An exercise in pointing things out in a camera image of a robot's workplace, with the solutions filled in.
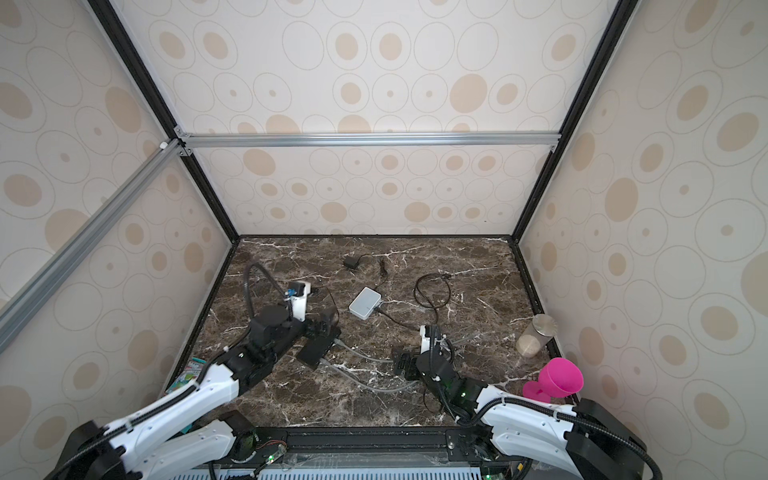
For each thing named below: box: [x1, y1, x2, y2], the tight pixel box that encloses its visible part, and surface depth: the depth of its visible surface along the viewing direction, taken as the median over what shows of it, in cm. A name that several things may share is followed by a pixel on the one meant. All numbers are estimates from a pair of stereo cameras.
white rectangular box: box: [348, 286, 382, 321], surface depth 101 cm
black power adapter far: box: [344, 255, 358, 269], surface depth 113 cm
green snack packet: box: [166, 357, 207, 393], surface depth 84 cm
